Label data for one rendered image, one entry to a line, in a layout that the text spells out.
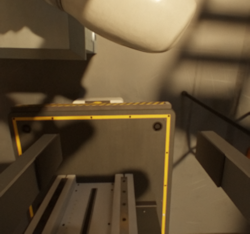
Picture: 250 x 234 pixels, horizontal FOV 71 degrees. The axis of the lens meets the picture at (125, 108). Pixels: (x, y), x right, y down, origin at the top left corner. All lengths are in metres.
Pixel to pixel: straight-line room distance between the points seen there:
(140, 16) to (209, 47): 0.92
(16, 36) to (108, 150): 0.55
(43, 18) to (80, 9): 0.17
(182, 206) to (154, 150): 0.74
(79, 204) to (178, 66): 0.83
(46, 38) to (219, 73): 0.96
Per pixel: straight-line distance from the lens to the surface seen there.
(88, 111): 0.74
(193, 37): 1.09
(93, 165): 0.84
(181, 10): 0.23
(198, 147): 0.17
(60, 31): 0.39
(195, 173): 1.33
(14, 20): 0.43
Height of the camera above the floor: 1.01
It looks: 75 degrees down
